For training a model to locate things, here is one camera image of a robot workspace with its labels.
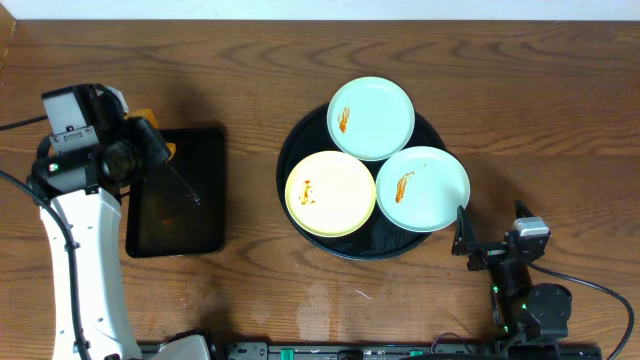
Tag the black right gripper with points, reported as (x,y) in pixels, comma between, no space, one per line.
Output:
(466,244)

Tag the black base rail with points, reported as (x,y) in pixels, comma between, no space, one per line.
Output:
(265,351)

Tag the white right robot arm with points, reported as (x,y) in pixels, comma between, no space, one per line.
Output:
(531,315)

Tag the round black tray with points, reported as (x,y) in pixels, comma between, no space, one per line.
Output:
(378,238)

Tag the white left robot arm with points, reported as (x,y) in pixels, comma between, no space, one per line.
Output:
(82,223)

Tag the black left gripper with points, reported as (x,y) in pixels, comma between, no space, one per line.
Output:
(151,138)

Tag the yellow plate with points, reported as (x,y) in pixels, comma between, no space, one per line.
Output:
(330,194)

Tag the rectangular black tray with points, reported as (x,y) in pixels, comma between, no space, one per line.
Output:
(162,219)

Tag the orange green sponge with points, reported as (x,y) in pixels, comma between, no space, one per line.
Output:
(147,114)

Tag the pale green plate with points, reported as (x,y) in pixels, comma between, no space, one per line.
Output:
(370,118)
(420,188)

